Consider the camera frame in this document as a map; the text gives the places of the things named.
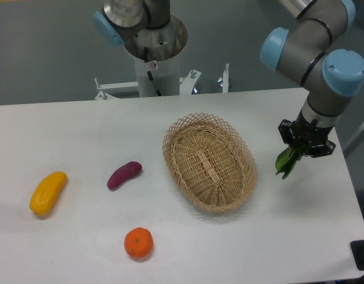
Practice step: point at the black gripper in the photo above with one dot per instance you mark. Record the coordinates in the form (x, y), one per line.
(307, 133)

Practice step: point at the white frame at right edge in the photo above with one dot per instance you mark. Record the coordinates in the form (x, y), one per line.
(354, 141)

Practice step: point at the orange tangerine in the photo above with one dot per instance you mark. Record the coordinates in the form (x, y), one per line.
(138, 243)

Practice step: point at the woven wicker basket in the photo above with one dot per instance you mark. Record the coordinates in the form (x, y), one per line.
(209, 162)

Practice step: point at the green leafy vegetable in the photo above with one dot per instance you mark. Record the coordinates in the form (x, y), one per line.
(287, 160)

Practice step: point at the black device at table corner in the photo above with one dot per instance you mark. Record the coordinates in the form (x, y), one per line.
(357, 248)

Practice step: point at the white metal frame bracket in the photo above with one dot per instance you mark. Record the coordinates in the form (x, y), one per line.
(187, 86)

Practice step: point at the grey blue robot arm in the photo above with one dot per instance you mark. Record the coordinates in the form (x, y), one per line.
(154, 38)

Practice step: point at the purple sweet potato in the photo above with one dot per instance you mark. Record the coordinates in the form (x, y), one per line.
(124, 173)

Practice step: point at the yellow mango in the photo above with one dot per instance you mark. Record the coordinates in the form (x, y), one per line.
(46, 194)

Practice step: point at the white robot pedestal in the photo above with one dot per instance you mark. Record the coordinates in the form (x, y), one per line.
(158, 77)

